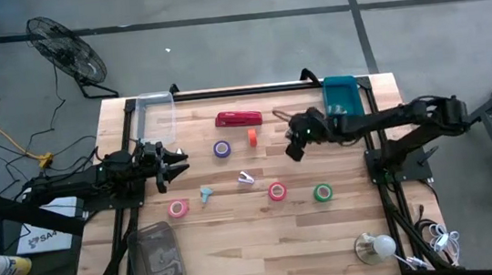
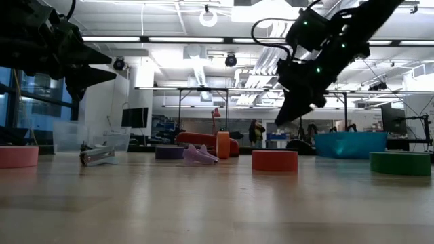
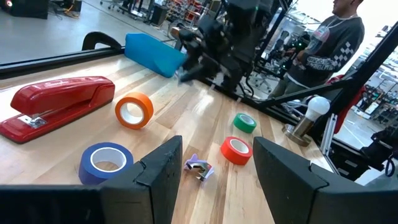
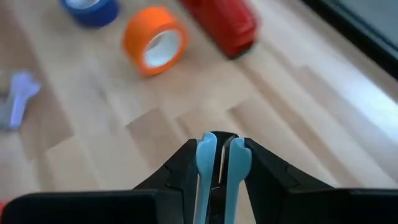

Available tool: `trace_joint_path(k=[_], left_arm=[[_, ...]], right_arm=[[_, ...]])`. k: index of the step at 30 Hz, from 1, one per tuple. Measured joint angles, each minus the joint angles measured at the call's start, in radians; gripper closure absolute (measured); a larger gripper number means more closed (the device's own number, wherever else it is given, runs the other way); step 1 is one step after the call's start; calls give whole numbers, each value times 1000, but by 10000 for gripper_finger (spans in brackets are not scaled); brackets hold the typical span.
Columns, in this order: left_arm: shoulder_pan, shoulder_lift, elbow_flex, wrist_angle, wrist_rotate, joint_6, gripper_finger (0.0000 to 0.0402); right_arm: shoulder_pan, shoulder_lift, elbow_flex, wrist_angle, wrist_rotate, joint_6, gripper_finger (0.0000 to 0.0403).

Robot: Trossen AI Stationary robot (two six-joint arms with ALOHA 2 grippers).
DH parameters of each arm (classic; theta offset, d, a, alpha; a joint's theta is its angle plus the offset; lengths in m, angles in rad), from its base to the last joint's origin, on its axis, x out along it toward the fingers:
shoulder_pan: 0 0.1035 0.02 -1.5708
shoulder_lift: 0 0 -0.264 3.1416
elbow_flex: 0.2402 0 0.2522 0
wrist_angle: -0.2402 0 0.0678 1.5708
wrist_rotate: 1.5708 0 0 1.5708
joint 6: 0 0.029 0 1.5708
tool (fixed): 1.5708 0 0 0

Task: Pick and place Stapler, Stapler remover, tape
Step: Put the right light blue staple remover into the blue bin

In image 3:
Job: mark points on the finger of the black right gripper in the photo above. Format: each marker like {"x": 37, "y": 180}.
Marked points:
{"x": 192, "y": 74}
{"x": 190, "y": 35}

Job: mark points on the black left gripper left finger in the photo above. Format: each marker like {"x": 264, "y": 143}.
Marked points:
{"x": 149, "y": 193}

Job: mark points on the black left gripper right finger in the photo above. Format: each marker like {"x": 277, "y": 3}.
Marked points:
{"x": 295, "y": 193}

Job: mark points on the orange tape roll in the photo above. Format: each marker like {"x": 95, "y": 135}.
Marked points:
{"x": 143, "y": 105}

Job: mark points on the blue tape roll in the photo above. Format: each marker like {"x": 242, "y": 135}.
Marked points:
{"x": 90, "y": 169}

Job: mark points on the green tape roll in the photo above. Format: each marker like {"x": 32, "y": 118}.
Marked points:
{"x": 241, "y": 125}

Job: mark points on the red tape roll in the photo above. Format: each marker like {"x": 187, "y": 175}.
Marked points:
{"x": 230, "y": 155}

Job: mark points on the red stapler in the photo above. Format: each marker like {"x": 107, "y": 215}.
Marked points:
{"x": 59, "y": 99}

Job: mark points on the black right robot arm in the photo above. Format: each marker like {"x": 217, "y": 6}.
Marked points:
{"x": 242, "y": 40}

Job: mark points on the background black robot arm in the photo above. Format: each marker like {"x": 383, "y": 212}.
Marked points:
{"x": 292, "y": 49}

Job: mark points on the blue plastic bin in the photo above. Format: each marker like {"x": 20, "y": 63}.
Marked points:
{"x": 152, "y": 54}

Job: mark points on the brass lamp with white bulb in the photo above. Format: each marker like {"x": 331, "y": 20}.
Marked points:
{"x": 315, "y": 107}

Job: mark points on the red chair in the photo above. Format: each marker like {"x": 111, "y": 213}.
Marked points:
{"x": 349, "y": 109}

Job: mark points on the standing person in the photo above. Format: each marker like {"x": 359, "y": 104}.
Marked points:
{"x": 331, "y": 53}

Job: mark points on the black speaker box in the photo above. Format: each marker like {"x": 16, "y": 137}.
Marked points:
{"x": 29, "y": 8}

